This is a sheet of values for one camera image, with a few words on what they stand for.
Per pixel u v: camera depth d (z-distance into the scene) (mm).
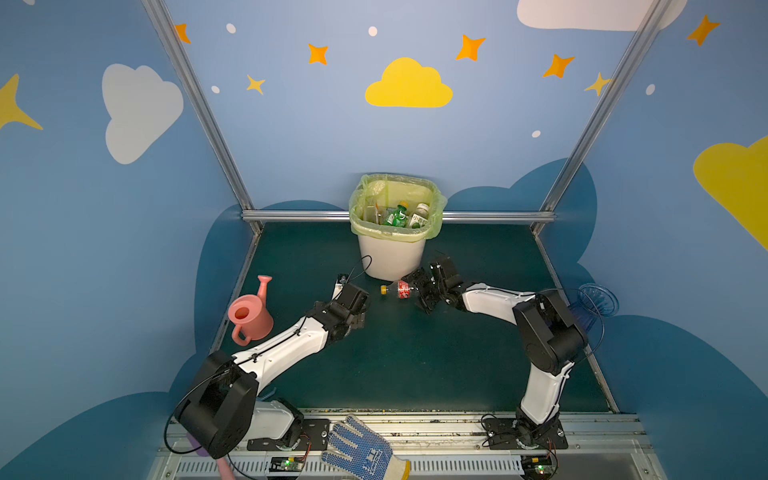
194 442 420
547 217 1173
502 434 743
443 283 765
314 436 736
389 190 984
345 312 662
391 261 986
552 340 505
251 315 839
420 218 909
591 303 800
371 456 708
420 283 878
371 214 950
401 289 970
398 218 908
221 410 410
